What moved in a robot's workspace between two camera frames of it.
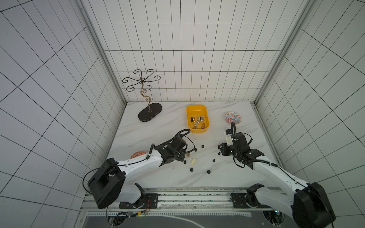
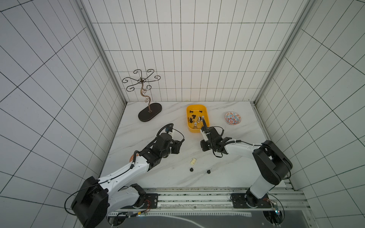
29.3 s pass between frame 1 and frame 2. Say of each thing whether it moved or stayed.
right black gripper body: moved
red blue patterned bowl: stayed
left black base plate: stayed
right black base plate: stayed
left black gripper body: moved
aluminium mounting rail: stayed
